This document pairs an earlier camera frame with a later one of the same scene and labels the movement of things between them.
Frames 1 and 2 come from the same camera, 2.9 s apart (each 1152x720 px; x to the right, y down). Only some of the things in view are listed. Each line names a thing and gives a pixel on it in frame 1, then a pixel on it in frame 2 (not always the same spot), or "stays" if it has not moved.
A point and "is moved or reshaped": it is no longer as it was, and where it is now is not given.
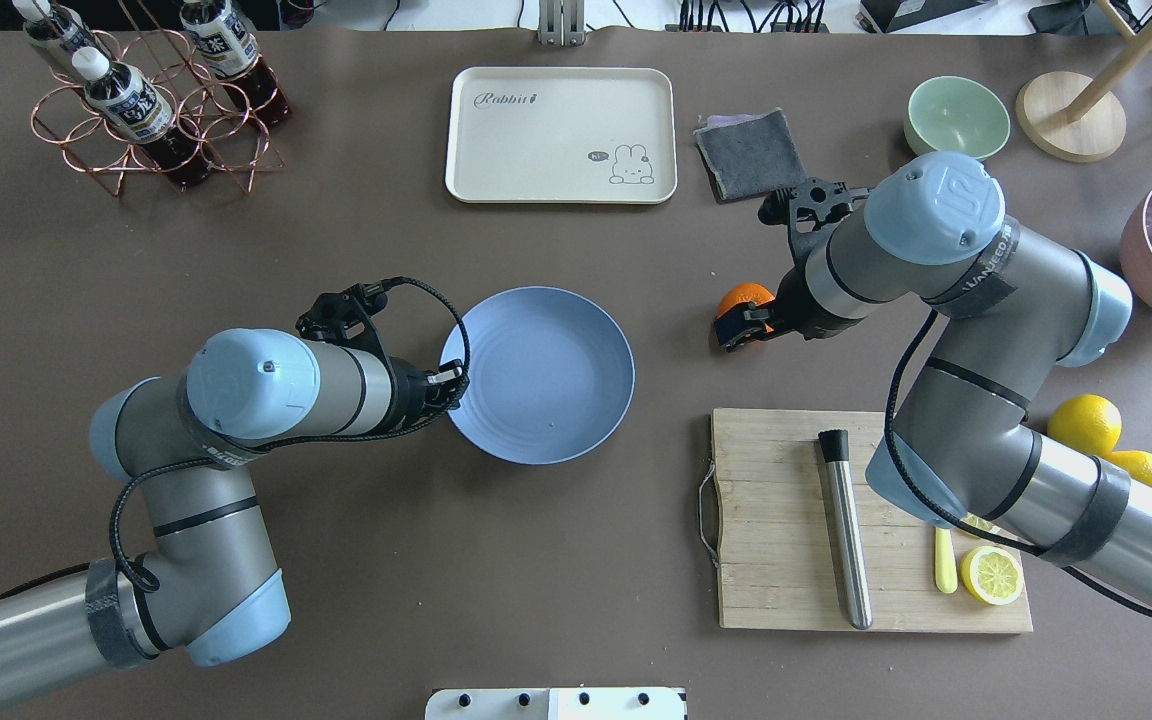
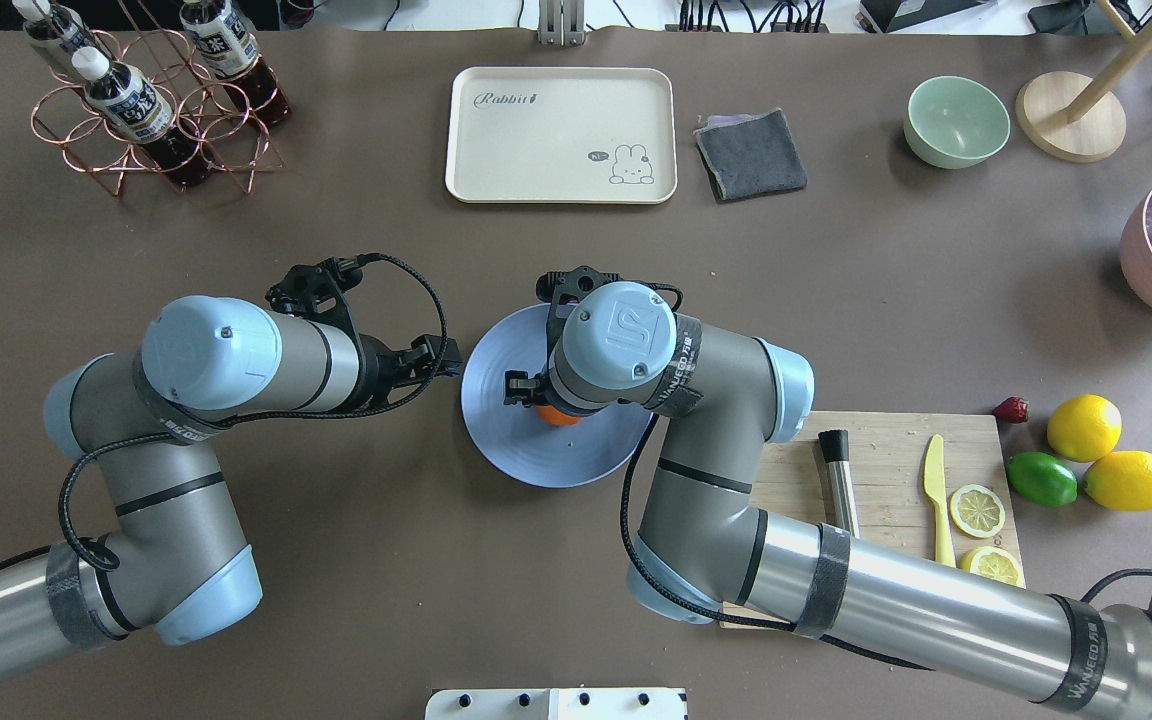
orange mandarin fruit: [745, 292] -> [554, 417]
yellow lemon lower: [1146, 469] stays
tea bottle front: [124, 102] stays
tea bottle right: [227, 45] stays
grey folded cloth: [747, 156] stays
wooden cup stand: [1074, 118] stays
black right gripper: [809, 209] -> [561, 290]
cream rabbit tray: [562, 134] stays
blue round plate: [551, 375] is moved or reshaped
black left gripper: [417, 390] -> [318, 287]
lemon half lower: [991, 575] stays
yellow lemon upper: [1086, 421] stays
